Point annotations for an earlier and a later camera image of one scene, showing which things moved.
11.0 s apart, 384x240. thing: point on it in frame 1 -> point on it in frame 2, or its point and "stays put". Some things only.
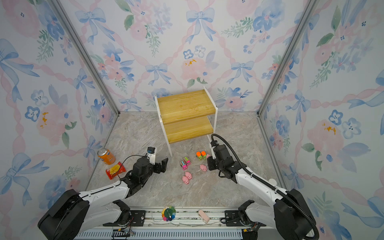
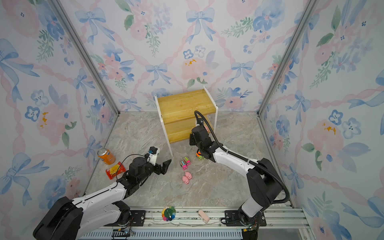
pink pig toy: x=185 y=180 stays put
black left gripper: x=158 y=169 stays put
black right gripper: x=210 y=161 -> x=192 y=139
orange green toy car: x=198 y=155 stays put
